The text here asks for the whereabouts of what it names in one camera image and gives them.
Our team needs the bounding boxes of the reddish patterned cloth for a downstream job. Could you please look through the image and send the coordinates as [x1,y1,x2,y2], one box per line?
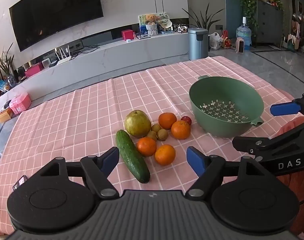
[276,174,304,240]

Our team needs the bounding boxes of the red gift bag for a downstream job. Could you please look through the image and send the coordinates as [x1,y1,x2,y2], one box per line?
[222,30,232,49]

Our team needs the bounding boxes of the small figurines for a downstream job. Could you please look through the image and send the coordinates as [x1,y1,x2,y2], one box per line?
[173,24,189,34]

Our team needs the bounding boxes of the black wall television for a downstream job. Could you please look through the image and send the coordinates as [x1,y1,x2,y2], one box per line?
[9,0,104,52]

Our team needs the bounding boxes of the blue water jug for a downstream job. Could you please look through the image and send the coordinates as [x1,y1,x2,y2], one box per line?
[236,17,253,51]

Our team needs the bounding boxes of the pink storage box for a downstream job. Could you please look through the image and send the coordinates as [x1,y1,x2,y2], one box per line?
[9,92,32,115]

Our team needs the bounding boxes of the long white television console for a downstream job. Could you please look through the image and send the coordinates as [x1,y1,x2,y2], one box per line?
[0,32,192,117]

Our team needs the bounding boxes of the teddy bear bouquet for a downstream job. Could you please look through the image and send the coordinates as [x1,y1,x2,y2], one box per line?
[145,14,159,37]

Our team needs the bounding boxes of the pink checked tablecloth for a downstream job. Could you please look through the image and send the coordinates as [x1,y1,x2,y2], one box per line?
[0,56,304,235]

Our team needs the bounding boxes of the grey metal trash can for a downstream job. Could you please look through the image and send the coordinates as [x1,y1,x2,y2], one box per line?
[188,27,209,60]

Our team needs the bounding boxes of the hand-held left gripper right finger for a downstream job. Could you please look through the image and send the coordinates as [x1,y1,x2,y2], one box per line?
[185,146,273,198]

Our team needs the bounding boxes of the white plastic bag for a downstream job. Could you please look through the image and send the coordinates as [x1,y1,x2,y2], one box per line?
[208,32,223,50]

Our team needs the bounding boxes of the trailing green potted plant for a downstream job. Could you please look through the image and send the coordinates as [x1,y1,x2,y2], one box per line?
[232,0,262,27]

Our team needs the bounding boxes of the tall leafy snake plant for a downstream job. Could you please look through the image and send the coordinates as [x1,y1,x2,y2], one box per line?
[182,3,225,32]

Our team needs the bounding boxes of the pink flat box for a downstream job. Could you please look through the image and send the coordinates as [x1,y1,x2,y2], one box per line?
[24,62,44,78]

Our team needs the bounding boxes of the grey drawer cabinet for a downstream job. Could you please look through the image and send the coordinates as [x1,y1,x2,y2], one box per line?
[252,0,285,47]

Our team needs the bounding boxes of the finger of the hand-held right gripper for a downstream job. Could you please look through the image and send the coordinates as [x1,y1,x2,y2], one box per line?
[270,93,304,118]
[232,118,304,159]

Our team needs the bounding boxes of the orange cardboard box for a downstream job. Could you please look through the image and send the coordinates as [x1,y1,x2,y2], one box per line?
[0,107,14,123]

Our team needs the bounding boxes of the smartphone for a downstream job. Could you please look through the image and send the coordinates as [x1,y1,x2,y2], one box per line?
[12,175,28,192]

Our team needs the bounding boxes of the yellow-green pear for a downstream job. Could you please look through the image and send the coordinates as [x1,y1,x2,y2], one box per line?
[124,110,152,138]

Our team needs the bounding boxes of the green cucumber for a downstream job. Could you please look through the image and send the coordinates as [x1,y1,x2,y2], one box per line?
[116,129,151,183]

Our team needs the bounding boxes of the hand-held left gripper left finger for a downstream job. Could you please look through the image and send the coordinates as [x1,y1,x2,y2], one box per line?
[38,147,120,199]

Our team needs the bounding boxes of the orange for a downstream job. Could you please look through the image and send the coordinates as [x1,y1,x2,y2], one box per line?
[137,137,157,157]
[171,120,191,140]
[158,112,177,130]
[155,144,176,166]

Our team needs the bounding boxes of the green plastic colander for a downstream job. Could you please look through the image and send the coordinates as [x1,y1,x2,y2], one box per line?
[189,75,265,138]

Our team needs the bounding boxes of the small pink heater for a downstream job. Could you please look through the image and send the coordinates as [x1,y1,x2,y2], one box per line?
[236,37,246,53]

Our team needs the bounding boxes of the white router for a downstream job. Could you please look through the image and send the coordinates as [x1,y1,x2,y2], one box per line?
[54,46,71,66]

